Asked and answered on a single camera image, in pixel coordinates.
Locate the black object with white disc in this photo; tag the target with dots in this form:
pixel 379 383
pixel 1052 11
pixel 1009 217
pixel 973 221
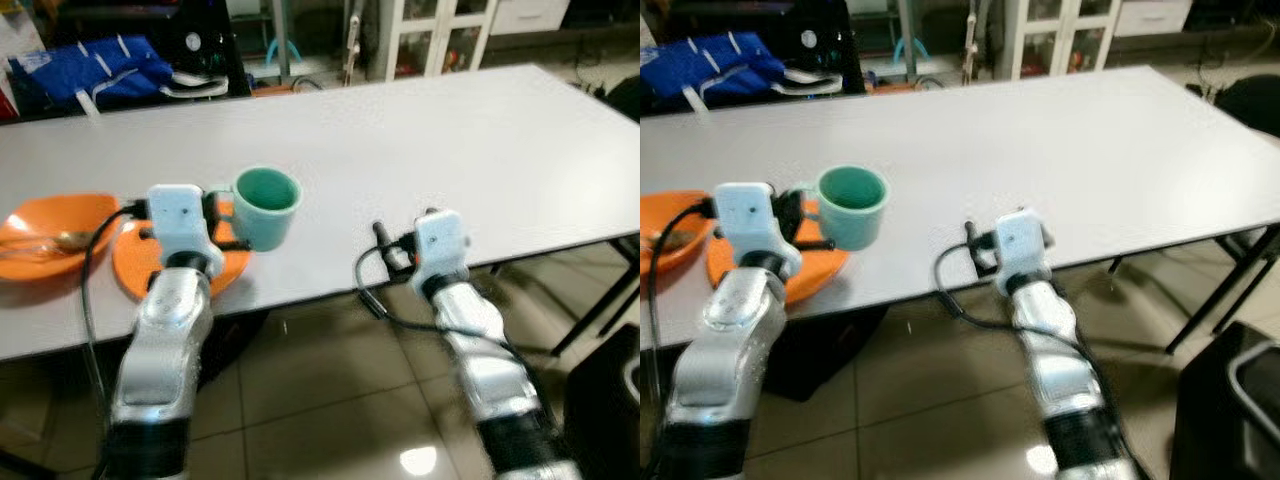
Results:
pixel 830 65
pixel 210 60

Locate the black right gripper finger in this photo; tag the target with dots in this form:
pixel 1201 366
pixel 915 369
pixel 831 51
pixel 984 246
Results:
pixel 383 242
pixel 973 242

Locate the red cardboard box white print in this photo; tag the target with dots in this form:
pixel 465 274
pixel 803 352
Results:
pixel 5 102

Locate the black bin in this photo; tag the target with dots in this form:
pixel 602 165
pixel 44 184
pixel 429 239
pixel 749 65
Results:
pixel 600 420
pixel 1205 420

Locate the white glass door cabinet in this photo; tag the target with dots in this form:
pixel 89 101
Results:
pixel 1015 40
pixel 385 40

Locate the white drawer unit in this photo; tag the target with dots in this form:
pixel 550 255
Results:
pixel 1150 15
pixel 530 15

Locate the orange square bowl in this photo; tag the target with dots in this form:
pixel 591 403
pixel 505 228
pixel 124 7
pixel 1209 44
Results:
pixel 665 212
pixel 50 215

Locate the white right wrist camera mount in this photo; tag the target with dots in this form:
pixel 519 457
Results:
pixel 440 245
pixel 1022 245

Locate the orange plate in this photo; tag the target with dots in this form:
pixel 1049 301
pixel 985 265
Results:
pixel 135 265
pixel 815 275

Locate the black metal table leg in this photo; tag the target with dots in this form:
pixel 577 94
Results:
pixel 591 312
pixel 1220 293

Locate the silver metal spoon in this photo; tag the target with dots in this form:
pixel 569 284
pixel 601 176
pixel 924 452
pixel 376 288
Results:
pixel 72 240
pixel 680 240

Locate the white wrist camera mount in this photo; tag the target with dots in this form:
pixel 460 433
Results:
pixel 440 245
pixel 180 220
pixel 750 220
pixel 1022 245

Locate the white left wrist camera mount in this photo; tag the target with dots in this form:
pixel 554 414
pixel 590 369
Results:
pixel 180 220
pixel 750 220

